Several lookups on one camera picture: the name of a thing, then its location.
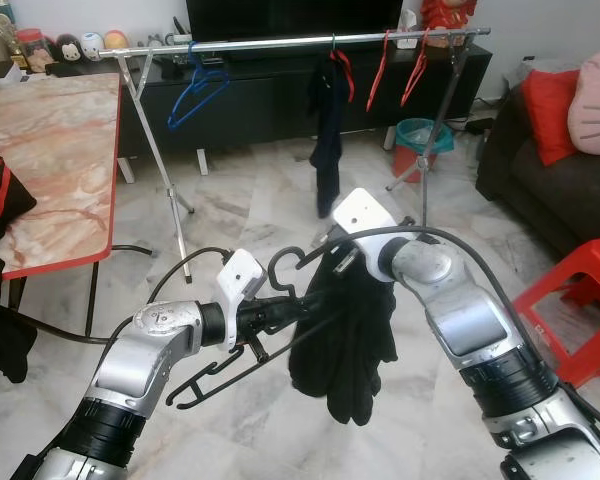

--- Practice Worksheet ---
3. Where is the black plastic hanger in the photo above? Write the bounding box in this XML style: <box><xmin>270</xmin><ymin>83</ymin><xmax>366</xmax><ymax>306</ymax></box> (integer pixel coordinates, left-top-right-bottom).
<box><xmin>165</xmin><ymin>243</ymin><xmax>346</xmax><ymax>411</ymax></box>

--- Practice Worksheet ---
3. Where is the black printed T-shirt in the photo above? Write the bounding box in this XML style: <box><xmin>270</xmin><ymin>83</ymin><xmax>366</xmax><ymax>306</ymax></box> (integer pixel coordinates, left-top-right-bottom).
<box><xmin>288</xmin><ymin>245</ymin><xmax>399</xmax><ymax>426</ymax></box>

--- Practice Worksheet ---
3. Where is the blue plastic hanger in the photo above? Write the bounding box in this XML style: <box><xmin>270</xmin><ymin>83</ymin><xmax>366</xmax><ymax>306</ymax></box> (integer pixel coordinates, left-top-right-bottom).
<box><xmin>167</xmin><ymin>42</ymin><xmax>231</xmax><ymax>131</ymax></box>

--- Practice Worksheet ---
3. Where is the red waste bin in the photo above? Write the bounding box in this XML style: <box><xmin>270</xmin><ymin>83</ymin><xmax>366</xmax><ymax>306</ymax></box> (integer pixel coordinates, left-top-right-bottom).
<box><xmin>395</xmin><ymin>145</ymin><xmax>436</xmax><ymax>184</ymax></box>

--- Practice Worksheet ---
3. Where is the navy polo shirt red trim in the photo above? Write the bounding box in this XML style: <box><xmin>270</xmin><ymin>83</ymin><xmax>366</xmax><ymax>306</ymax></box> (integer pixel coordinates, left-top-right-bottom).
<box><xmin>310</xmin><ymin>50</ymin><xmax>356</xmax><ymax>219</ymax></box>

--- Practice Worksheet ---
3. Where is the teal bin bag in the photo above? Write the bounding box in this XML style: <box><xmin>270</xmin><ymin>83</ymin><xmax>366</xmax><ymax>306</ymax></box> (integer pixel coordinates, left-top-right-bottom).
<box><xmin>395</xmin><ymin>118</ymin><xmax>454</xmax><ymax>156</ymax></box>

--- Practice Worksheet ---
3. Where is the dark brown fabric sofa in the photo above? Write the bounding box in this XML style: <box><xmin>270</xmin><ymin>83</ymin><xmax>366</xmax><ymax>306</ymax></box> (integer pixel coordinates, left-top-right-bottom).
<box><xmin>477</xmin><ymin>70</ymin><xmax>600</xmax><ymax>261</ymax></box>

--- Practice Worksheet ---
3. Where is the silver metal clothes rack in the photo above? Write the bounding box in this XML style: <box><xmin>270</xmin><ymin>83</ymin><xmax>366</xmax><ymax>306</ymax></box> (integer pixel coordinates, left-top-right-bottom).
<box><xmin>98</xmin><ymin>27</ymin><xmax>491</xmax><ymax>286</ymax></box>

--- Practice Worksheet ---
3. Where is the red plastic stool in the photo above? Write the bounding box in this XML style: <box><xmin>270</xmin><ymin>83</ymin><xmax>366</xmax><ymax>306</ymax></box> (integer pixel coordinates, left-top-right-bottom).
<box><xmin>513</xmin><ymin>235</ymin><xmax>600</xmax><ymax>389</ymax></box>

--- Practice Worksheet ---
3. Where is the black flat television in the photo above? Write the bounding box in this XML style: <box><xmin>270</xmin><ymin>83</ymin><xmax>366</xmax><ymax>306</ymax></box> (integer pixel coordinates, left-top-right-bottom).
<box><xmin>185</xmin><ymin>0</ymin><xmax>404</xmax><ymax>41</ymax></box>

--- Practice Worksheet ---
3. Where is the red cushion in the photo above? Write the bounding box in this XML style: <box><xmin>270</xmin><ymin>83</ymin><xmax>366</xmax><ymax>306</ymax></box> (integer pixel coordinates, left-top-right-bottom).
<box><xmin>520</xmin><ymin>68</ymin><xmax>581</xmax><ymax>168</ymax></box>

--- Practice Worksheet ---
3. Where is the black garment red trim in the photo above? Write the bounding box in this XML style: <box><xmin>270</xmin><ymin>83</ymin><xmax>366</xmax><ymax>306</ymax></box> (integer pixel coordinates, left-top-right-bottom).
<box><xmin>0</xmin><ymin>152</ymin><xmax>39</xmax><ymax>384</ymax></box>

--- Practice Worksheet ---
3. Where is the red laughing Buddha statue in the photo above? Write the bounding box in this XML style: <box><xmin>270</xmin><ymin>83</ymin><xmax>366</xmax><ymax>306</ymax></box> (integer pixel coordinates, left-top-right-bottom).
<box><xmin>420</xmin><ymin>0</ymin><xmax>478</xmax><ymax>33</ymax></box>

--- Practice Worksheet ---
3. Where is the marble table red edge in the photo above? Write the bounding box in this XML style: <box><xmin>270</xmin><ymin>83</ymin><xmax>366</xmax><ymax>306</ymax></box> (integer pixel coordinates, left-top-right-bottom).
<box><xmin>0</xmin><ymin>72</ymin><xmax>153</xmax><ymax>346</ymax></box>

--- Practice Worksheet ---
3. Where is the pink cat face pillow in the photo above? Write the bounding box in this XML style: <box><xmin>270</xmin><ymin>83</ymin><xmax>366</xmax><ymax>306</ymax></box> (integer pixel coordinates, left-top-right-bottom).
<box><xmin>567</xmin><ymin>50</ymin><xmax>600</xmax><ymax>156</ymax></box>

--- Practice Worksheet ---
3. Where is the white blue round plush toy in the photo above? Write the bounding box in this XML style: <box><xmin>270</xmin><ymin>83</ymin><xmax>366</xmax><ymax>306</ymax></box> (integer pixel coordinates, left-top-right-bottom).
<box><xmin>80</xmin><ymin>32</ymin><xmax>106</xmax><ymax>58</ymax></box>

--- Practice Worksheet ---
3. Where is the black white round plush toy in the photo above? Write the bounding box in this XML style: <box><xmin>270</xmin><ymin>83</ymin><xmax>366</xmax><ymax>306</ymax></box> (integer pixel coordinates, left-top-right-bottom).
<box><xmin>58</xmin><ymin>33</ymin><xmax>84</xmax><ymax>61</ymax></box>

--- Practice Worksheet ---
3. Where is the red lidded jar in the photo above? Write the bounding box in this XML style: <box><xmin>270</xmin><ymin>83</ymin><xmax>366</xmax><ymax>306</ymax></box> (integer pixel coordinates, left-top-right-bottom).
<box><xmin>17</xmin><ymin>28</ymin><xmax>44</xmax><ymax>69</ymax></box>

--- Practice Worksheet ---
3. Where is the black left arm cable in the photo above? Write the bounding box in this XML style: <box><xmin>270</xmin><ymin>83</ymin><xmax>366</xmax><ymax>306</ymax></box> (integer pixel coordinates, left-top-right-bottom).
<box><xmin>10</xmin><ymin>245</ymin><xmax>236</xmax><ymax>346</ymax></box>

